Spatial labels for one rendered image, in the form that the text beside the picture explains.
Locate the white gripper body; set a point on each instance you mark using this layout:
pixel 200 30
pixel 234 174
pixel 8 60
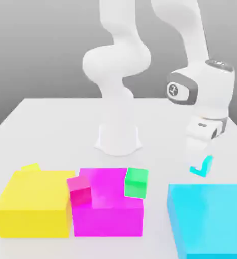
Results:
pixel 197 151

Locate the large magenta box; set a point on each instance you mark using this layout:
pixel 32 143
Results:
pixel 110 218

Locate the large cyan box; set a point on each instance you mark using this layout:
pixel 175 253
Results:
pixel 211 220

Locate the small pink cube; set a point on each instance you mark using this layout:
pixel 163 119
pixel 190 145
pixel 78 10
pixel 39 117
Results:
pixel 80 192

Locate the small cyan cube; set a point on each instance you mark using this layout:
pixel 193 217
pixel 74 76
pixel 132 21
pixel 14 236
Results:
pixel 207 165

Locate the small green cube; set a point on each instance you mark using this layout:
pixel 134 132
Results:
pixel 136 183

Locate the small yellow cube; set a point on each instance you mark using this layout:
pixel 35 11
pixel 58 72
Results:
pixel 31 167

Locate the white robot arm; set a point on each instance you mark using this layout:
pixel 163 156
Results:
pixel 118 66

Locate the large yellow box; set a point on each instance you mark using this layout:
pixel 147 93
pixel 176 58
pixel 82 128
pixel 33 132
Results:
pixel 31 202

